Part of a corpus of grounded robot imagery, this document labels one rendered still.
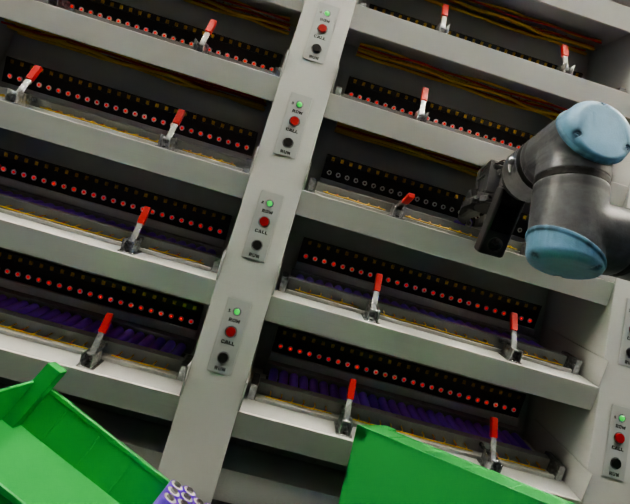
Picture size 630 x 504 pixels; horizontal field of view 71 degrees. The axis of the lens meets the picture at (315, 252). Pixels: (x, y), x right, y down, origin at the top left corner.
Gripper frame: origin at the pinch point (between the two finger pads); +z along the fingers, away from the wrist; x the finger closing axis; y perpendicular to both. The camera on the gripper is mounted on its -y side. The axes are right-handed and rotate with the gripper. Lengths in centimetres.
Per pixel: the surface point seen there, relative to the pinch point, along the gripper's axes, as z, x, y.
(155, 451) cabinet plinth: -2, 45, -55
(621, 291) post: -7.8, -27.9, -7.5
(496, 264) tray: -7.2, -3.8, -9.1
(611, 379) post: -6.8, -28.4, -23.6
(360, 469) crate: -21, 16, -46
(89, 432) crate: -24, 50, -49
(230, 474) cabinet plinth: -2, 32, -56
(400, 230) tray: -7.7, 15.1, -8.2
